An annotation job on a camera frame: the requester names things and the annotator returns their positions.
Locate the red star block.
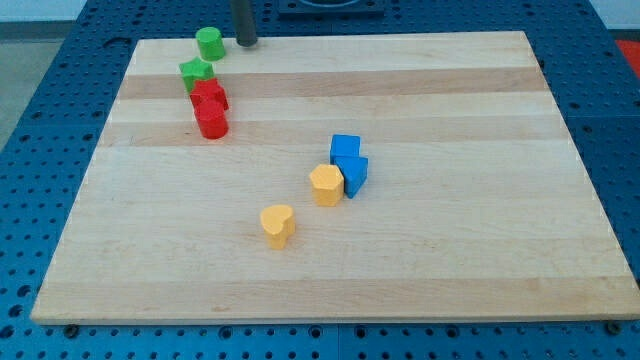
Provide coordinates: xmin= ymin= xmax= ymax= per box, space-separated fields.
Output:
xmin=189 ymin=78 xmax=230 ymax=110

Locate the green star block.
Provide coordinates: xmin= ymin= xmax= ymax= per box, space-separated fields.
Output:
xmin=179 ymin=57 xmax=215 ymax=94

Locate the yellow hexagon block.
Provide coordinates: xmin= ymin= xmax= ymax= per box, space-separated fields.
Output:
xmin=309 ymin=164 xmax=344 ymax=207

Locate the blue triangle block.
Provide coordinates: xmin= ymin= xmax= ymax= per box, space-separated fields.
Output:
xmin=334 ymin=156 xmax=369 ymax=198

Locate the blue cube block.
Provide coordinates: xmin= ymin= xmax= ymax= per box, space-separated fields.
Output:
xmin=329 ymin=134 xmax=361 ymax=164

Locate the yellow heart block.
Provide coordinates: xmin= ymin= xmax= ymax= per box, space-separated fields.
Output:
xmin=260 ymin=204 xmax=296 ymax=250

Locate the red cylinder block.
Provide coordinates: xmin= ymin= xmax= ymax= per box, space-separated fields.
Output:
xmin=194 ymin=100 xmax=229 ymax=139

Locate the light wooden board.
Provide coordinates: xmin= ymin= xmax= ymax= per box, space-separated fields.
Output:
xmin=31 ymin=31 xmax=639 ymax=325

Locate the green cylinder block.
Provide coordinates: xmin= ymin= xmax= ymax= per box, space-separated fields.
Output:
xmin=195 ymin=27 xmax=226 ymax=61

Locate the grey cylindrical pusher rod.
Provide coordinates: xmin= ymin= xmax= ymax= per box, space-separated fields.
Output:
xmin=230 ymin=0 xmax=258 ymax=47

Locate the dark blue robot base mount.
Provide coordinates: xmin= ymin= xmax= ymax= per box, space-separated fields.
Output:
xmin=274 ymin=0 xmax=386 ymax=19

